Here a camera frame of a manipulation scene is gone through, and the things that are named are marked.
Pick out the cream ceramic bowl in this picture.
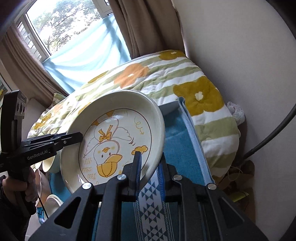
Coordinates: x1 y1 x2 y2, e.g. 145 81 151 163
42 151 61 173

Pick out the yellow bear duck plate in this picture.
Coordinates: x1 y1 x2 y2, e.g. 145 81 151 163
44 194 63 217

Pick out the white duck cartoon plate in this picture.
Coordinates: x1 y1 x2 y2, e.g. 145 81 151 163
60 90 165 193

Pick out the person's left hand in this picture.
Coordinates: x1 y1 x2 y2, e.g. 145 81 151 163
3 168 38 204

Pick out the grey padded headboard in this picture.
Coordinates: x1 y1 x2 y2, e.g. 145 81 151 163
22 98 46 140

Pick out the floral striped duvet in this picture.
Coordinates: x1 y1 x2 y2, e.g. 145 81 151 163
28 50 240 178

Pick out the blue patterned tablecloth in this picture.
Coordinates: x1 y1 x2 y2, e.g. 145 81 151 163
36 97 215 241

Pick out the green patterned pillow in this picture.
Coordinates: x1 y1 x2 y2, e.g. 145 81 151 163
49 92 66 108

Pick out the framed harbour houses picture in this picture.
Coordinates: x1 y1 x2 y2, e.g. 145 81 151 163
0 75 11 107

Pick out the left brown curtain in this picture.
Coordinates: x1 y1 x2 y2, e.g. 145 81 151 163
1 23 68 107

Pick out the brown curtain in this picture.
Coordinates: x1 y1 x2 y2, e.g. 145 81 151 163
1 23 68 107
109 0 185 59

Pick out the light blue window cloth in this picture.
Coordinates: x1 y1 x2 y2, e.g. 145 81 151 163
42 14 131 94

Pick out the white crumpled plastic bag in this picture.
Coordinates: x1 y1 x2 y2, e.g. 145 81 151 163
226 101 245 126

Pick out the white framed window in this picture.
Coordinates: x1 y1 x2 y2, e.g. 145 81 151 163
15 0 112 62

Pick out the black curved stand pole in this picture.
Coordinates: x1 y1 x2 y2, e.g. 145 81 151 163
241 104 296 161

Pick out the right brown curtain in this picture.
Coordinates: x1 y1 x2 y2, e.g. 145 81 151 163
109 0 185 59

